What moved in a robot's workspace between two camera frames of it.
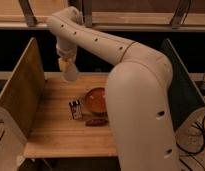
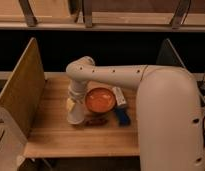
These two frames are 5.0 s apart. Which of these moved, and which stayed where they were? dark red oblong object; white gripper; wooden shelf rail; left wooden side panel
Moved: white gripper
Stayed: dark red oblong object; wooden shelf rail; left wooden side panel
